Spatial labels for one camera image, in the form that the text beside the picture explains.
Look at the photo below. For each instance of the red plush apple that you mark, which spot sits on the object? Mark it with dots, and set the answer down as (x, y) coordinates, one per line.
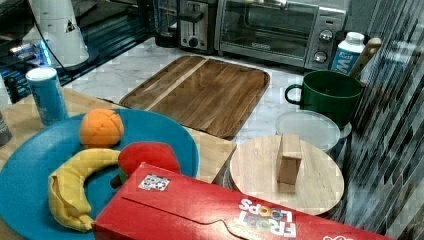
(158, 154)

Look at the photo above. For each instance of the silver toaster oven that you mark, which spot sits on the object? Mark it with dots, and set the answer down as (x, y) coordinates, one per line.
(299, 33)

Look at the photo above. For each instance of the orange plush fruit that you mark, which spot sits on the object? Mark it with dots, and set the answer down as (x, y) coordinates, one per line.
(101, 128)

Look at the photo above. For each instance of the green mug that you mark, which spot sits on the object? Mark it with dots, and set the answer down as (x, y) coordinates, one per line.
(332, 94)

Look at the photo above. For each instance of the white blue bottle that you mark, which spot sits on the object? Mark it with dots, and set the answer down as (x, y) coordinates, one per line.
(348, 52)

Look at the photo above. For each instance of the blue round plate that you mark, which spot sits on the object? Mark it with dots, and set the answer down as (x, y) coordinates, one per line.
(24, 178)

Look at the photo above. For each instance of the black paper towel holder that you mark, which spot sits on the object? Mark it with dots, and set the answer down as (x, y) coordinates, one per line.
(72, 60)

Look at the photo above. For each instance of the red Froot Loops cereal box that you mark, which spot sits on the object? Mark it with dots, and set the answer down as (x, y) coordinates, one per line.
(157, 204)

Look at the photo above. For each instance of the black french press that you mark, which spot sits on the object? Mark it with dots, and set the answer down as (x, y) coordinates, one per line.
(165, 19)

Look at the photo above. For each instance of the blue cylindrical can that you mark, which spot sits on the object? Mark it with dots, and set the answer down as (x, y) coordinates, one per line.
(48, 95)

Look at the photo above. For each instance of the wooden utensil handle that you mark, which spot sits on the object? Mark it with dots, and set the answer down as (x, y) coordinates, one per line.
(371, 47)

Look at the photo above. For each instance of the round wooden jar lid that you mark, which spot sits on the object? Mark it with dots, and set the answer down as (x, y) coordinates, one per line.
(319, 186)

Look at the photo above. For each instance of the wooden cutting board tray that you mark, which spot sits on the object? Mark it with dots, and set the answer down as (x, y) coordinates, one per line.
(201, 93)

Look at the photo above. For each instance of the yellow plush banana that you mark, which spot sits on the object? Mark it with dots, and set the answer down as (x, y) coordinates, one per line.
(66, 195)

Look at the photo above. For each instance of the white paper towel roll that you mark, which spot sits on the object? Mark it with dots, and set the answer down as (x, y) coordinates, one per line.
(55, 23)

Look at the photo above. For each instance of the silver two-slot toaster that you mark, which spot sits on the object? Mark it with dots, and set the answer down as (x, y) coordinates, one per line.
(196, 25)

